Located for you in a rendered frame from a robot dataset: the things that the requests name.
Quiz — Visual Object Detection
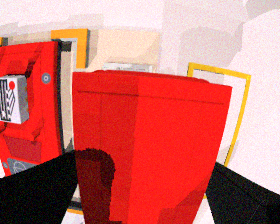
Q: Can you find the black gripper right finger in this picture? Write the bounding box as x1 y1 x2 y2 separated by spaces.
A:
205 161 280 224

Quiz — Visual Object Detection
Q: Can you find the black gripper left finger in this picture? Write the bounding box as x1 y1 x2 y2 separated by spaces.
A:
0 149 77 224

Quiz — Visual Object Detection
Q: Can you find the yellow rectangular frame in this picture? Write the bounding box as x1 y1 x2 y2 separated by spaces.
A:
187 62 251 166

